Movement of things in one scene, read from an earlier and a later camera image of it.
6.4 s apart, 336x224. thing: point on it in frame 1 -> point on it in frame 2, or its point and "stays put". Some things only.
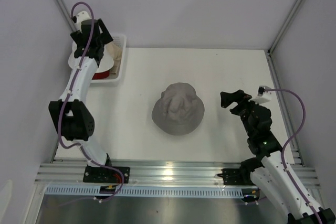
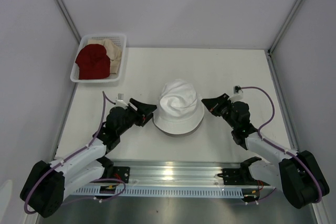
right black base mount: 233,177 stays put
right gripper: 226,98 -> 212,104
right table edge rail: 295,148 stays put
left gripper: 105,37 -> 142,108
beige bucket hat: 114,50 stays put
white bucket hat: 105,62 -> 179,110
